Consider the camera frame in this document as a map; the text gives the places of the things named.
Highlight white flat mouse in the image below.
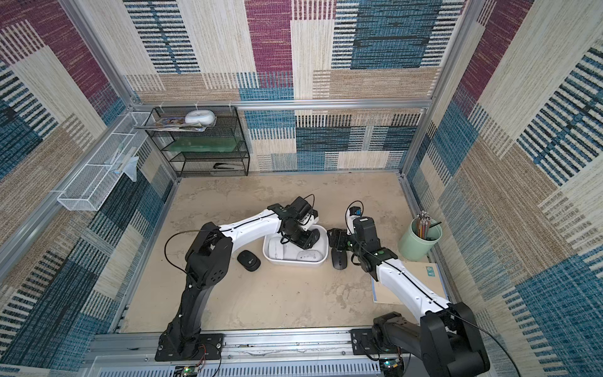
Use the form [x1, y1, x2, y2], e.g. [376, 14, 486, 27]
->
[297, 250, 323, 263]

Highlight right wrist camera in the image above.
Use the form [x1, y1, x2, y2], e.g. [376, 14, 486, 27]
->
[345, 200, 364, 235]

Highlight white plastic storage box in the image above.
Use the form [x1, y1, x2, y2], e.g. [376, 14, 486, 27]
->
[262, 225, 329, 267]

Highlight pencils bundle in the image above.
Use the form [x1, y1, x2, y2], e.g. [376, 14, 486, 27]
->
[416, 210, 441, 241]

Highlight green circuit board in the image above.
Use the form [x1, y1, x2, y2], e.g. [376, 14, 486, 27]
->
[173, 365, 199, 377]

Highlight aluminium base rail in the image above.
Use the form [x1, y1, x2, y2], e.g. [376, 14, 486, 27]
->
[79, 325, 430, 376]

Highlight white vertical mouse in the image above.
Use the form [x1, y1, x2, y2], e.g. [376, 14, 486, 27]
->
[267, 237, 287, 260]

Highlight green sheet on shelf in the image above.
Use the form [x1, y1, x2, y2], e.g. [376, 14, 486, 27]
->
[163, 137, 240, 152]

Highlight white wire wall basket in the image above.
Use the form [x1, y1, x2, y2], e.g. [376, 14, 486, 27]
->
[57, 112, 149, 211]

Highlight green pencil cup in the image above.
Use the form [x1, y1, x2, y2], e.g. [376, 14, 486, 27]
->
[398, 218, 443, 262]

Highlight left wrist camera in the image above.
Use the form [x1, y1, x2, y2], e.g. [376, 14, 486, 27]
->
[290, 196, 319, 230]

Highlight magazine on shelf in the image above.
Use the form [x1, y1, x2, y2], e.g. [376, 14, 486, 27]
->
[135, 117, 207, 132]

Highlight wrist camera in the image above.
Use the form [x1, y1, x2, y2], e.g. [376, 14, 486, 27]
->
[290, 196, 319, 230]
[345, 200, 364, 235]

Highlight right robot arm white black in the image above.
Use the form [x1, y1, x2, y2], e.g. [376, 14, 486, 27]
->
[328, 229, 490, 376]

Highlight black mouse with logo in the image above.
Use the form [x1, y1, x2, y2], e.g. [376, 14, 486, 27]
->
[331, 248, 348, 270]

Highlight black wire shelf rack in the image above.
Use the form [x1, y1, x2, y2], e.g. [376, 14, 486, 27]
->
[138, 105, 251, 178]

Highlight black stapler on shelf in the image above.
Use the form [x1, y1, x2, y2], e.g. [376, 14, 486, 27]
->
[213, 163, 245, 171]

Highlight paper cone in basket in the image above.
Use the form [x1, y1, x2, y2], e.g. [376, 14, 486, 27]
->
[112, 149, 139, 182]

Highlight white round device on shelf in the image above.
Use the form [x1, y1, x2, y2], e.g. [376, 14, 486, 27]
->
[185, 110, 217, 127]

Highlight black mouse oval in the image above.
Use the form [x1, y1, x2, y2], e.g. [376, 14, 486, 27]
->
[299, 229, 320, 250]

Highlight brown notebook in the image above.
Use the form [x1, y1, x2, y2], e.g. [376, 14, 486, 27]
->
[372, 261, 447, 305]

